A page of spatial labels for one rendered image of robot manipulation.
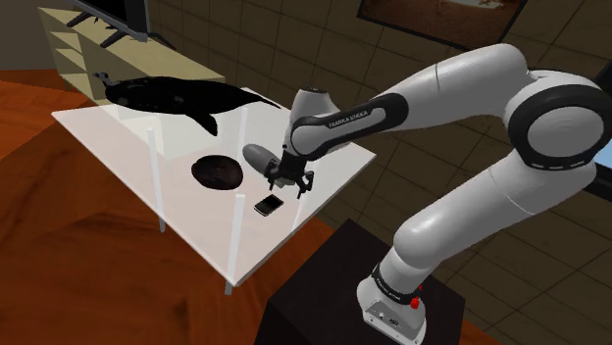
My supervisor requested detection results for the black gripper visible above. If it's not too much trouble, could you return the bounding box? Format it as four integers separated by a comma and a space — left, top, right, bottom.
264, 151, 316, 200

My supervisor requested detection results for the black phone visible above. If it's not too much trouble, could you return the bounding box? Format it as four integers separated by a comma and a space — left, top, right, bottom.
253, 193, 285, 219

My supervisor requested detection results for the grey oval object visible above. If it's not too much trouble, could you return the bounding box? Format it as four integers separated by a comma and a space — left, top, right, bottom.
241, 143, 284, 176

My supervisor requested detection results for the dark brown round bowl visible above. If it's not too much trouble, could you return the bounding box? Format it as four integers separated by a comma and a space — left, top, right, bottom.
190, 154, 245, 192

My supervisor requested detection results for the dark robot stand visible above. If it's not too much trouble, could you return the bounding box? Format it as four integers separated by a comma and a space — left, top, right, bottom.
253, 219, 468, 345

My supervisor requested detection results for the white translucent table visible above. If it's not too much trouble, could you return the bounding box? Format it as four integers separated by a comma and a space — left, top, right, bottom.
50, 86, 379, 297

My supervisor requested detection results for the black whale figure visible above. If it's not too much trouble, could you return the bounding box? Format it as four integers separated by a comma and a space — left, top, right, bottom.
92, 71, 283, 138

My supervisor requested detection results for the beige low cabinet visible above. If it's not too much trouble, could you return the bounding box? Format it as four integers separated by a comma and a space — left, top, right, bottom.
36, 6, 227, 107

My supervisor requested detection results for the black television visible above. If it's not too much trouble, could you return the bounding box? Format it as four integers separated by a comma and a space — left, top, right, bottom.
62, 0, 178, 50

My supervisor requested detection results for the dark framed wall picture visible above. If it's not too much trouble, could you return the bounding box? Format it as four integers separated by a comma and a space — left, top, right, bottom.
355, 0, 530, 52

